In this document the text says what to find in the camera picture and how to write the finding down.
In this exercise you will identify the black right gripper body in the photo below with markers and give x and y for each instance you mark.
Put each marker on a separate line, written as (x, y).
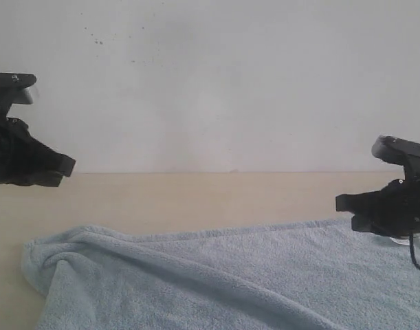
(395, 209)

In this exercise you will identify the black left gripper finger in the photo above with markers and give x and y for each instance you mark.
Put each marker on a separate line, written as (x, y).
(45, 178)
(43, 158)

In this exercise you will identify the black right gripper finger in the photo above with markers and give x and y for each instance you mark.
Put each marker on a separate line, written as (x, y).
(358, 204)
(365, 224)

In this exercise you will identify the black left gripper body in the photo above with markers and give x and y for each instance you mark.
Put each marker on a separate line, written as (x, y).
(15, 140)

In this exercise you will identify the light blue fluffy towel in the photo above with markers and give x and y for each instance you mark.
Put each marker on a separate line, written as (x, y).
(307, 275)

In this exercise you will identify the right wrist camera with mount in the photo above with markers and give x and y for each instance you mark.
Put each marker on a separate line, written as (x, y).
(397, 151)

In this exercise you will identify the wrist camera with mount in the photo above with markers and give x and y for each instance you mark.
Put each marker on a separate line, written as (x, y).
(16, 89)
(397, 151)

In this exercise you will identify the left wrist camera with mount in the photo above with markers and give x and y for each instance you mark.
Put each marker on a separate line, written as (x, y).
(16, 89)

